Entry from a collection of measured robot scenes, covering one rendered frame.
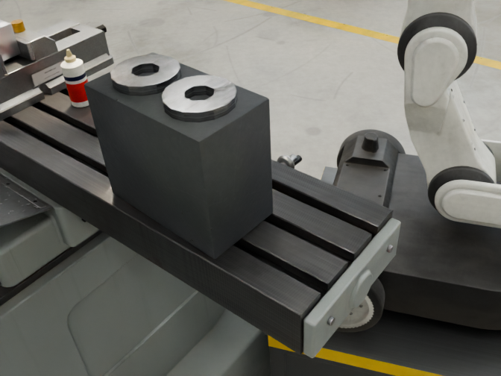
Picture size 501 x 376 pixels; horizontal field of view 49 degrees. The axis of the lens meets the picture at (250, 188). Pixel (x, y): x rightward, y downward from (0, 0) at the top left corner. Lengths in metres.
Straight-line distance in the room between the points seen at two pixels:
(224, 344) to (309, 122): 1.48
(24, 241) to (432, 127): 0.82
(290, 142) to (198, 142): 2.04
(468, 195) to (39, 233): 0.86
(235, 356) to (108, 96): 0.99
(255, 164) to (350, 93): 2.35
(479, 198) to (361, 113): 1.66
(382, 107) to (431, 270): 1.74
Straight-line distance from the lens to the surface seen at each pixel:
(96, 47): 1.22
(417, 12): 1.11
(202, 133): 0.61
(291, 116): 2.83
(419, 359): 1.34
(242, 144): 0.66
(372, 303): 1.25
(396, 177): 1.51
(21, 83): 1.14
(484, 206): 1.28
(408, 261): 1.29
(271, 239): 0.74
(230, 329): 1.61
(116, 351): 1.34
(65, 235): 1.04
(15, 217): 0.97
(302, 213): 0.78
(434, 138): 1.24
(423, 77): 1.11
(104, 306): 1.23
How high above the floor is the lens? 1.49
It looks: 39 degrees down
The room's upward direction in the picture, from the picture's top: 4 degrees counter-clockwise
